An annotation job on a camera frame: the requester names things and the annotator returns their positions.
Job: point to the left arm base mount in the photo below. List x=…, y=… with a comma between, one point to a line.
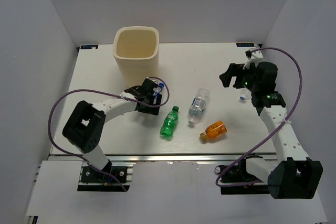
x=92, y=181

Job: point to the orange juice bottle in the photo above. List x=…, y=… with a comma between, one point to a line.
x=213, y=132

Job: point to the clear bottle blue cap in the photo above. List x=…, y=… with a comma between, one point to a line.
x=159, y=91

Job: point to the left blue table sticker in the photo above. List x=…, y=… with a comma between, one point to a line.
x=88, y=47

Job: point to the right blue table sticker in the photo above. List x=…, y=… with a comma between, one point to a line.
x=245, y=44

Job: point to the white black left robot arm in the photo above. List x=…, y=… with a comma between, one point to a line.
x=85, y=125

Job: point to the blue table sticker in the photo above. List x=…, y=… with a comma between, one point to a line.
x=88, y=47
x=245, y=44

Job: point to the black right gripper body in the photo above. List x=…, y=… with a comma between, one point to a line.
x=247, y=76

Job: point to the aluminium front rail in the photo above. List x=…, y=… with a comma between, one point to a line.
x=164, y=158

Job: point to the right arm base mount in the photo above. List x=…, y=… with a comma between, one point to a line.
x=238, y=174

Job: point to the clear bottle pale cap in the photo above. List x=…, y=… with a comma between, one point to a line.
x=244, y=95

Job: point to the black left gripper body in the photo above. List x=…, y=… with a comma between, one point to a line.
x=151, y=110

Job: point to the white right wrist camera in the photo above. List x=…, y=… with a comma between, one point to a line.
x=254, y=57

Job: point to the clear labelled water bottle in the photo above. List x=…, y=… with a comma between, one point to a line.
x=198, y=106

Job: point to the cream plastic bin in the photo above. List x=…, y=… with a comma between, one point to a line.
x=136, y=51

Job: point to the green plastic soda bottle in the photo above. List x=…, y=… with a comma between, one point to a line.
x=170, y=123

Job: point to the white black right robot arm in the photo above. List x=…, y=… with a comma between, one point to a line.
x=296, y=175

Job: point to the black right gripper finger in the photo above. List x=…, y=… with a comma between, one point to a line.
x=226, y=78
x=232, y=69

